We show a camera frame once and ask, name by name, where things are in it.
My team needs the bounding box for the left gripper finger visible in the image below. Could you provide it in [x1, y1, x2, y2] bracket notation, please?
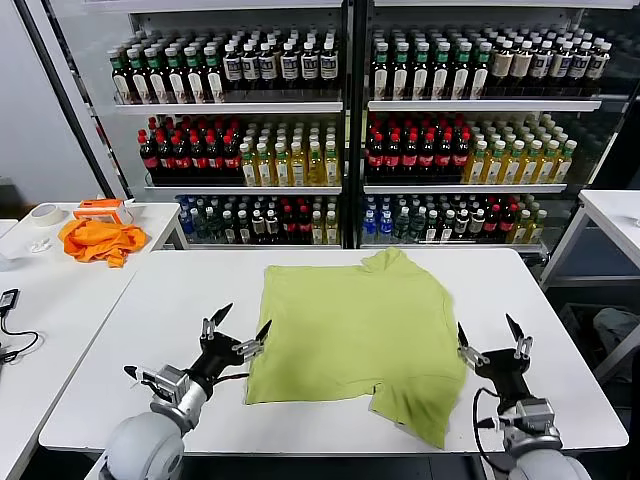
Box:
[201, 302, 234, 342]
[231, 319, 273, 359]

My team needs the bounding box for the black slanted pole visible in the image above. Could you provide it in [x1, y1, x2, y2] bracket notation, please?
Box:
[13, 0, 132, 201]

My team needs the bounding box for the black floor crate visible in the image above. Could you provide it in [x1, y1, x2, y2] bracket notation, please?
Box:
[557, 301, 601, 364]

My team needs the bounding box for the white drinks shelf unit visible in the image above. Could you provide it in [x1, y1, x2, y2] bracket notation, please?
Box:
[349, 0, 640, 256]
[49, 0, 351, 251]

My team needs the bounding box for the grey green fabric bundle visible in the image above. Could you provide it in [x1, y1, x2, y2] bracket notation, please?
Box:
[592, 306, 640, 354]

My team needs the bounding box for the light green t-shirt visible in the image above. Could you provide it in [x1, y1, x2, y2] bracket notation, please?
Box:
[243, 246, 469, 450]

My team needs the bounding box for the red cap cola bottle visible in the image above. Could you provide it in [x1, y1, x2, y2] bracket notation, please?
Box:
[401, 132, 420, 176]
[172, 133, 192, 174]
[435, 132, 454, 176]
[281, 204, 298, 245]
[499, 203, 517, 240]
[189, 132, 209, 174]
[483, 203, 501, 240]
[206, 132, 225, 174]
[297, 204, 313, 245]
[367, 132, 386, 176]
[222, 133, 242, 174]
[384, 132, 403, 176]
[452, 132, 472, 176]
[155, 130, 175, 174]
[138, 130, 159, 175]
[418, 132, 437, 176]

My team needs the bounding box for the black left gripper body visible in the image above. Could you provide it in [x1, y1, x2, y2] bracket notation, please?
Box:
[188, 332, 250, 387]

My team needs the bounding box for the blue label dark bottle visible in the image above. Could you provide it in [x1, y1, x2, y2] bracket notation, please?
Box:
[298, 41, 319, 94]
[549, 41, 574, 92]
[222, 43, 243, 94]
[279, 42, 300, 94]
[241, 43, 261, 94]
[587, 42, 613, 92]
[259, 42, 280, 94]
[318, 41, 339, 94]
[530, 40, 554, 92]
[569, 41, 594, 92]

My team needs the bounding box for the green cap dark tea bottle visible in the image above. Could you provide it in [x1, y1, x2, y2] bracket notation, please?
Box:
[432, 41, 454, 100]
[372, 41, 392, 100]
[392, 41, 413, 100]
[109, 48, 132, 105]
[452, 41, 474, 100]
[202, 45, 226, 104]
[163, 46, 188, 105]
[412, 41, 433, 100]
[125, 47, 151, 105]
[470, 42, 494, 100]
[182, 45, 207, 105]
[143, 47, 169, 105]

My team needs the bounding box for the white side table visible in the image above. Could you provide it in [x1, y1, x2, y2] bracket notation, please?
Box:
[0, 201, 190, 480]
[538, 188, 640, 386]

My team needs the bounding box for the beige label dark bottle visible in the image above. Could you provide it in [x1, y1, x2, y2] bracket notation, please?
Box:
[492, 39, 516, 92]
[511, 39, 534, 92]

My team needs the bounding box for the crumpled orange cloth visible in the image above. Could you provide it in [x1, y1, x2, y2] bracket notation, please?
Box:
[58, 218, 149, 269]

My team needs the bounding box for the large white work table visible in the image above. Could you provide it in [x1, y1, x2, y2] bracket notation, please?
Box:
[38, 247, 630, 457]

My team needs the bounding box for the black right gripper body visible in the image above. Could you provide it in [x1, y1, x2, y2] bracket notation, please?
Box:
[472, 347, 532, 404]

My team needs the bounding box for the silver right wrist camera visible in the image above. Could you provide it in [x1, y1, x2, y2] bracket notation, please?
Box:
[499, 398, 557, 429]

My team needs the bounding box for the orange and white box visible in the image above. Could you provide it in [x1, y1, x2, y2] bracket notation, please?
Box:
[73, 198, 132, 225]

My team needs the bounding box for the beige masking tape roll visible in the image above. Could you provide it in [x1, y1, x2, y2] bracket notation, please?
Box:
[28, 203, 66, 227]

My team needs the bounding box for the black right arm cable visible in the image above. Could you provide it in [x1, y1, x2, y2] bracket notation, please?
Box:
[471, 386, 516, 474]

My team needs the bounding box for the white shelf board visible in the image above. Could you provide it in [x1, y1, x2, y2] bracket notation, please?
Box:
[187, 243, 344, 251]
[143, 184, 344, 196]
[359, 243, 544, 253]
[113, 101, 345, 117]
[362, 183, 569, 195]
[367, 99, 603, 113]

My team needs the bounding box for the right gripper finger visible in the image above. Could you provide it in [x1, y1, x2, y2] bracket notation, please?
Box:
[505, 313, 535, 360]
[456, 321, 490, 372]

